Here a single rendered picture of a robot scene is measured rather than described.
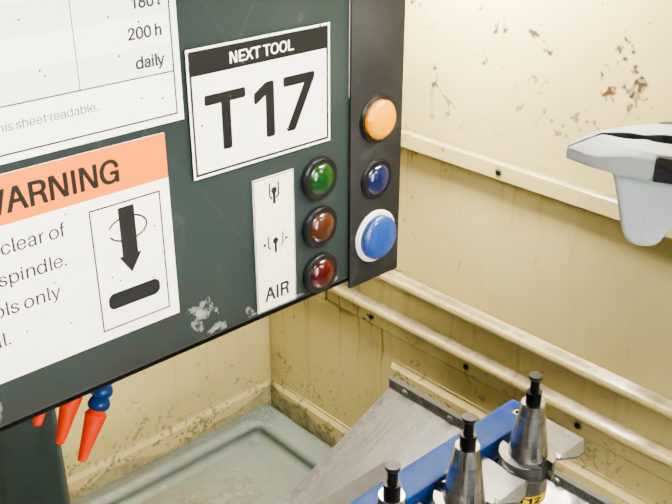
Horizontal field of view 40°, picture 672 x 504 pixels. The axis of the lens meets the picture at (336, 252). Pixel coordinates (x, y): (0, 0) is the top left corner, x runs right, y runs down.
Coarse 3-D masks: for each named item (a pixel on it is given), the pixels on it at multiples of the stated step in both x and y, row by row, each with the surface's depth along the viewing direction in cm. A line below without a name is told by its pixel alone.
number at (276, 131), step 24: (264, 72) 50; (288, 72) 51; (312, 72) 52; (264, 96) 51; (288, 96) 52; (312, 96) 53; (264, 120) 51; (288, 120) 52; (312, 120) 54; (264, 144) 52
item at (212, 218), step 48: (192, 0) 46; (240, 0) 48; (288, 0) 50; (336, 0) 52; (336, 48) 53; (336, 96) 55; (96, 144) 45; (336, 144) 56; (192, 192) 50; (240, 192) 52; (336, 192) 57; (192, 240) 51; (240, 240) 53; (336, 240) 59; (192, 288) 52; (240, 288) 54; (144, 336) 51; (192, 336) 53; (0, 384) 45; (48, 384) 47; (96, 384) 49
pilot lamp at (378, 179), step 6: (378, 168) 58; (384, 168) 59; (372, 174) 58; (378, 174) 58; (384, 174) 59; (372, 180) 58; (378, 180) 58; (384, 180) 59; (372, 186) 58; (378, 186) 59; (384, 186) 59; (372, 192) 59; (378, 192) 59
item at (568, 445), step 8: (552, 424) 109; (552, 432) 108; (560, 432) 108; (568, 432) 108; (552, 440) 107; (560, 440) 107; (568, 440) 107; (576, 440) 107; (584, 440) 107; (560, 448) 105; (568, 448) 105; (576, 448) 105; (584, 448) 106; (560, 456) 104; (568, 456) 104; (576, 456) 104
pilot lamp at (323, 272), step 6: (318, 264) 58; (324, 264) 58; (330, 264) 58; (318, 270) 58; (324, 270) 58; (330, 270) 58; (312, 276) 58; (318, 276) 58; (324, 276) 58; (330, 276) 58; (312, 282) 58; (318, 282) 58; (324, 282) 58; (318, 288) 58
